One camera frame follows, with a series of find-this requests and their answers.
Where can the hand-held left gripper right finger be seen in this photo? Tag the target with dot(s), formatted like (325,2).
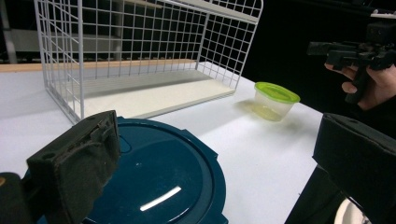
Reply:
(364,161)

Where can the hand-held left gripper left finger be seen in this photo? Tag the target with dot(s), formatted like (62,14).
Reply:
(71,165)

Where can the clear container with green lid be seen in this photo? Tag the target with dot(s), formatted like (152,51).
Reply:
(274,102)

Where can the glass container with blue lid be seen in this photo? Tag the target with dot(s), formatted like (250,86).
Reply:
(168,168)

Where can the white round object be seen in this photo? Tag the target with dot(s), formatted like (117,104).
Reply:
(348,214)

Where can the white table cover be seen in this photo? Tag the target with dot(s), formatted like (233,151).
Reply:
(264,161)

